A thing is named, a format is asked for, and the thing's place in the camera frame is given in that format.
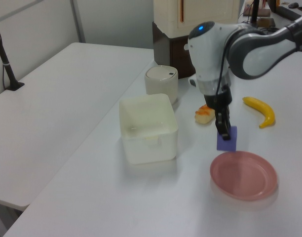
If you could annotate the brown cardboard box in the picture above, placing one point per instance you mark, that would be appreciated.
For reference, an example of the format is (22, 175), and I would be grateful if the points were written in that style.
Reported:
(265, 22)

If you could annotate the black pole with clamp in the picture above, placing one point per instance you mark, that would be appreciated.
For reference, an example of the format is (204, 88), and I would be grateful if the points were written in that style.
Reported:
(4, 61)

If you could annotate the black monitor stand pole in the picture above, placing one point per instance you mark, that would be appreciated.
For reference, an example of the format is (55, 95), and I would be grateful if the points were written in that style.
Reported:
(255, 11)

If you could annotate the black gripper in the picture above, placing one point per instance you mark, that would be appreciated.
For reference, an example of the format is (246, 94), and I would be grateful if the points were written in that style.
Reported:
(221, 100)

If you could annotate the purple foam cube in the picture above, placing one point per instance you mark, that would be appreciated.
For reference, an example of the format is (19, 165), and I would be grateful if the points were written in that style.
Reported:
(232, 144)

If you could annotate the pink plastic plate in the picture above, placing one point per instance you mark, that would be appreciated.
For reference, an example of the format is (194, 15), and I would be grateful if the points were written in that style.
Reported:
(242, 177)

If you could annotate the dark brown cabinet stand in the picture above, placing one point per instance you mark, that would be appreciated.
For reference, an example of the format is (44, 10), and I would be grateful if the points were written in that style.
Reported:
(175, 59)

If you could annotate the orange glazed toy bread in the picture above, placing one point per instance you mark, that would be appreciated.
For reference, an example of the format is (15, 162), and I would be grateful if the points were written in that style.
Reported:
(204, 114)

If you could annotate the cream plastic storage box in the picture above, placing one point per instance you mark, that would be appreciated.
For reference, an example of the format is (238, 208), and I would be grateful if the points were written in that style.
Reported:
(151, 145)

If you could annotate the white side table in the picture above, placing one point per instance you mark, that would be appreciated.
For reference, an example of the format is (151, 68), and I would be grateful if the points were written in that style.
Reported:
(54, 98)

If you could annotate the cream lidded trash bin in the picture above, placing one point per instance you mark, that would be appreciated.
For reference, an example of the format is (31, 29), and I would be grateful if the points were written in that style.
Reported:
(162, 84)

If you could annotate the yellow toy banana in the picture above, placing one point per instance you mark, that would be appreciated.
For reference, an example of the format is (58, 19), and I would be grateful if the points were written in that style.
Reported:
(264, 108)

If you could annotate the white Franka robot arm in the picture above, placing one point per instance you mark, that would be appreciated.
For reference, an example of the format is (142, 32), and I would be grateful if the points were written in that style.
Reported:
(254, 56)

